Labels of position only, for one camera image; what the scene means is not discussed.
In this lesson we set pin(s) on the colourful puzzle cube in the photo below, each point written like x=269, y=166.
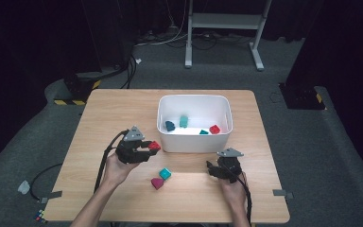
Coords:
x=39, y=216

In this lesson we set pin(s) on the navy and white toy block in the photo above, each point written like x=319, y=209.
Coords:
x=170, y=126

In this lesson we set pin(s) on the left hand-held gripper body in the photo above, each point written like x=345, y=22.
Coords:
x=129, y=151

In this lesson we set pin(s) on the green-teal rounded toy block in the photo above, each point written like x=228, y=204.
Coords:
x=183, y=121

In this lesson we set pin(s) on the red studded toy block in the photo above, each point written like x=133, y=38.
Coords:
x=214, y=129
x=154, y=145

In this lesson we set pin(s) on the teal sloped toy block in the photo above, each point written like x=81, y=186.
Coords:
x=165, y=173

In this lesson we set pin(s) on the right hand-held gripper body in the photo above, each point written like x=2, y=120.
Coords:
x=230, y=168

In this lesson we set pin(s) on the pale grey plastic piece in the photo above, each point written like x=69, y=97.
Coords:
x=24, y=187

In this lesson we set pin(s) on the small white tag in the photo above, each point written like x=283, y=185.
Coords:
x=138, y=61

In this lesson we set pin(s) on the dark curtain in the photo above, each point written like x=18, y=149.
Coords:
x=19, y=47
x=343, y=41

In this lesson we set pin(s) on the teal studded toy block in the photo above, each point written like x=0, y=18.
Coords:
x=203, y=132

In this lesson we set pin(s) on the magenta dome toy block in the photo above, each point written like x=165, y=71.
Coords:
x=157, y=183

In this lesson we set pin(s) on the grey tape strip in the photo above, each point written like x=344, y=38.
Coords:
x=53, y=195
x=282, y=193

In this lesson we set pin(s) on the white plastic bin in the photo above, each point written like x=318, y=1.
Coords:
x=195, y=108

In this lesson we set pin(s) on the person's left hand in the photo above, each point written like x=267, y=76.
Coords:
x=118, y=171

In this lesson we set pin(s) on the black striped stand base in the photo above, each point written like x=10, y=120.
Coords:
x=75, y=88

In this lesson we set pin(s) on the white metal stand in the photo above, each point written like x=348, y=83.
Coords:
x=223, y=21

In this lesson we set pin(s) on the person's right hand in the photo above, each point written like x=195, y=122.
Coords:
x=234, y=195

